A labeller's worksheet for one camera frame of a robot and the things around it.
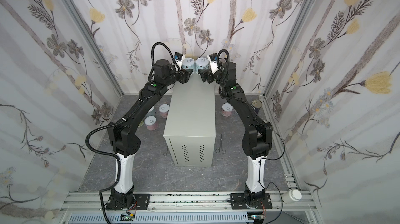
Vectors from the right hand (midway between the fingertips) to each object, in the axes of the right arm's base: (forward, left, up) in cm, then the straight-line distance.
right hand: (206, 59), depth 78 cm
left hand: (+1, +11, -3) cm, 11 cm away
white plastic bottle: (-57, -41, -29) cm, 76 cm away
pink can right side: (-5, -17, -36) cm, 40 cm away
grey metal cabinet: (-37, +6, -7) cm, 38 cm away
